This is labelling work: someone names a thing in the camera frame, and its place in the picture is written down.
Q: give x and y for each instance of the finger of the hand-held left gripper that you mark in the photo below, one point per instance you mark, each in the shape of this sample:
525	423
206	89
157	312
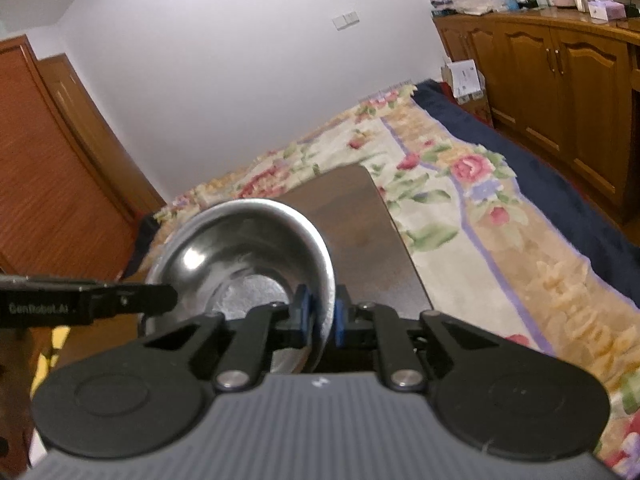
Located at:
140	299

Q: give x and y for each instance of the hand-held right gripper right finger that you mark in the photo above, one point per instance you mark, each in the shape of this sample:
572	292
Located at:
340	325

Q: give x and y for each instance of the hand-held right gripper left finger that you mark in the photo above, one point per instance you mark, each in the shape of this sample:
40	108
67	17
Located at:
301	312

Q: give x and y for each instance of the stainless steel bowl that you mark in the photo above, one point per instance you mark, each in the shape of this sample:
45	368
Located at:
225	250

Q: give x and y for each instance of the dark navy cloth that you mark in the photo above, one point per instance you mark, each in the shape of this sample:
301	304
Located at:
142	245

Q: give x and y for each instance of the wooden louvered wardrobe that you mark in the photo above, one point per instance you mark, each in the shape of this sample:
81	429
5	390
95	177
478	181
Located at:
50	170

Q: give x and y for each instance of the floral blanket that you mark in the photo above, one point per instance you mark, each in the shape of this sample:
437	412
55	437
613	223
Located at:
450	210

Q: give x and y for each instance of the navy blue bedsheet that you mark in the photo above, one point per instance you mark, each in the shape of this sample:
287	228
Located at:
550	195

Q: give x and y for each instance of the white cardboard box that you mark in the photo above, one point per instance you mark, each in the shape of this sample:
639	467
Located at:
465	80

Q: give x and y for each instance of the wooden cabinet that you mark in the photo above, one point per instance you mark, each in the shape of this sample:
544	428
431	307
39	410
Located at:
560	85

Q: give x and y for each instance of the purple packet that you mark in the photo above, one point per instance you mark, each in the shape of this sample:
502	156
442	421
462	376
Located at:
441	0

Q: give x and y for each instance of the lilac tissue box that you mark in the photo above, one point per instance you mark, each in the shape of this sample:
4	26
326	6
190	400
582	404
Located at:
607	10

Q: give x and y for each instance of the white wall switch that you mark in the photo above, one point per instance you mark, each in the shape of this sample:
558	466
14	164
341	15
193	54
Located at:
346	20

